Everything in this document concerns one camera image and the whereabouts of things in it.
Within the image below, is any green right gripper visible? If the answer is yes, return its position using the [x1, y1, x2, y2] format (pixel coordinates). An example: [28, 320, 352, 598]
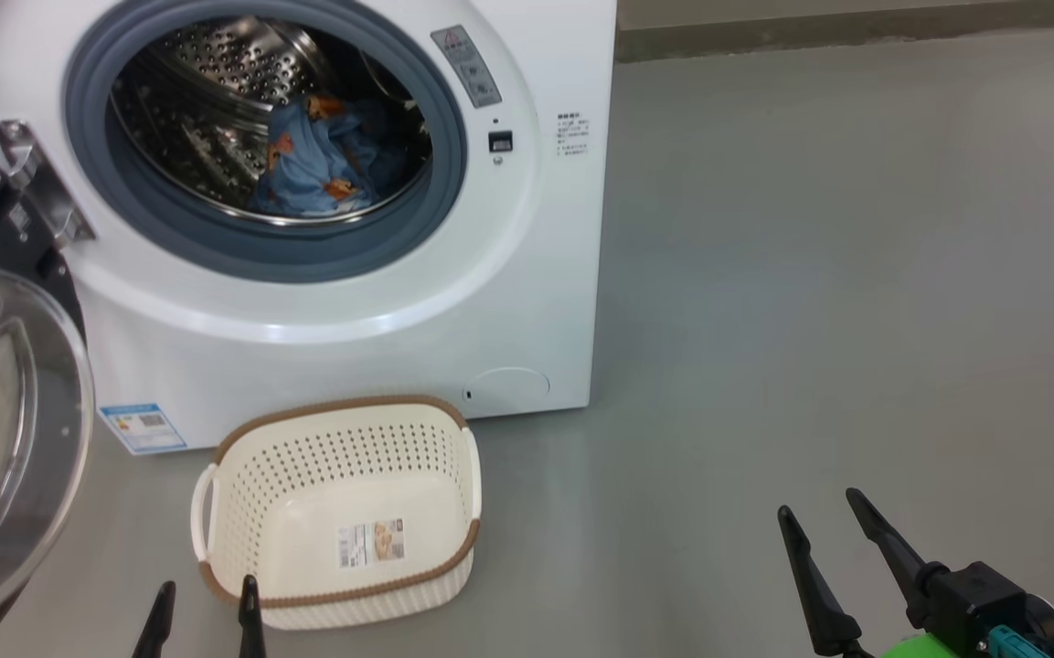
[777, 487, 963, 658]

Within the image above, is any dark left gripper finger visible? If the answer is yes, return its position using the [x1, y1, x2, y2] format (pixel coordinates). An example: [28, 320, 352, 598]
[131, 580, 177, 658]
[237, 574, 268, 658]

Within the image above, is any black glass washing machine door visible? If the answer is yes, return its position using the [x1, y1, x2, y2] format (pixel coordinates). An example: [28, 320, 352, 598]
[0, 123, 96, 654]

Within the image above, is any blue bear-print garment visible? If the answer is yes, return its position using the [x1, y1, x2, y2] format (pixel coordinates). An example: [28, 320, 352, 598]
[248, 94, 379, 218]
[344, 96, 420, 188]

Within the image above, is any basket product label sticker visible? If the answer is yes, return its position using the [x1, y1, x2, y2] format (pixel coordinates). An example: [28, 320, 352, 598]
[336, 518, 406, 569]

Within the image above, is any cream perforated laundry basket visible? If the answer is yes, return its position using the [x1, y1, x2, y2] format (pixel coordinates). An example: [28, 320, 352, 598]
[190, 395, 484, 631]

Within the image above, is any grey rubber door gasket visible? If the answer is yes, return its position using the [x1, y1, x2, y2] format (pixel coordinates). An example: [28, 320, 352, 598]
[63, 0, 470, 284]

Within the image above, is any white front-load washing machine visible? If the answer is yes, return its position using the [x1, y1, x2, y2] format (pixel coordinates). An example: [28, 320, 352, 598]
[0, 0, 619, 455]

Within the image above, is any metal door hinge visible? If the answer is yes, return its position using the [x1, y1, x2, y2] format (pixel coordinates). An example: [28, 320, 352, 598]
[0, 119, 98, 249]

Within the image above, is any blue energy label sticker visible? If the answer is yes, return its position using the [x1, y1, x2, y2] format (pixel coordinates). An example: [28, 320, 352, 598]
[99, 403, 187, 455]

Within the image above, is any round white filter cover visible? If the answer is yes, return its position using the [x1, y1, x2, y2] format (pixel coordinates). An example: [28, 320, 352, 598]
[463, 367, 551, 410]

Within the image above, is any small text sticker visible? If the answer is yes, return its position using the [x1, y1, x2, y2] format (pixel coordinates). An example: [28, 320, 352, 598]
[556, 111, 591, 158]

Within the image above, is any grey warning sticker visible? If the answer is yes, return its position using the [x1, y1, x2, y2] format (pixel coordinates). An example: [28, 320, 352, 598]
[431, 25, 503, 109]

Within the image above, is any teal right cable connector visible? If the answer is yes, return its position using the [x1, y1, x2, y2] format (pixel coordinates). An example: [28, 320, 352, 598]
[988, 626, 1039, 658]

